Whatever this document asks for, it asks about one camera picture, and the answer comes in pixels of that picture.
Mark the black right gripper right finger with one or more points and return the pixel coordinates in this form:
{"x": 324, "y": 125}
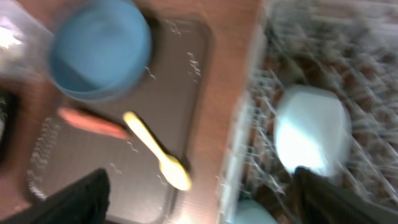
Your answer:
{"x": 316, "y": 200}

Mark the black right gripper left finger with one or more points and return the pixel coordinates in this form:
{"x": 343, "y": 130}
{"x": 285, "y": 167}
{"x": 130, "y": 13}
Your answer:
{"x": 86, "y": 201}

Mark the light blue plastic cup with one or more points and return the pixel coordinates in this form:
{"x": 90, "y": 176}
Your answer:
{"x": 251, "y": 212}

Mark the pink plastic cup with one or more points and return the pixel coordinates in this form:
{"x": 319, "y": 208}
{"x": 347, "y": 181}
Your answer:
{"x": 312, "y": 130}

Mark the black waste tray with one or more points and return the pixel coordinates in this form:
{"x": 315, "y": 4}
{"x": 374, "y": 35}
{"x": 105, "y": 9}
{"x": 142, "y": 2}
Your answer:
{"x": 9, "y": 107}

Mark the grey dishwasher rack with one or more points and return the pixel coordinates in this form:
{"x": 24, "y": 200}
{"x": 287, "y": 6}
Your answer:
{"x": 347, "y": 47}

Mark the dark brown serving tray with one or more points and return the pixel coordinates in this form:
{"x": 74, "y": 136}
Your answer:
{"x": 164, "y": 99}

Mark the orange carrot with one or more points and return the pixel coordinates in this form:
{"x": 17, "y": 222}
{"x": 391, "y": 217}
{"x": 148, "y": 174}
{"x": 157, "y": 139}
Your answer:
{"x": 92, "y": 123}

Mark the yellow plastic spoon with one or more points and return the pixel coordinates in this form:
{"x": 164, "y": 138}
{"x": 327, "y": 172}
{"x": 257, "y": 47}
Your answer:
{"x": 173, "y": 171}

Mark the dark blue bowl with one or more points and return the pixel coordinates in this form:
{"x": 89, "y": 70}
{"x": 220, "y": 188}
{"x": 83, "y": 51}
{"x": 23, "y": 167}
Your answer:
{"x": 101, "y": 51}

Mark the clear plastic container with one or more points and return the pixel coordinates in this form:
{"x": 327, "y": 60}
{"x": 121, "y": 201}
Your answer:
{"x": 25, "y": 44}

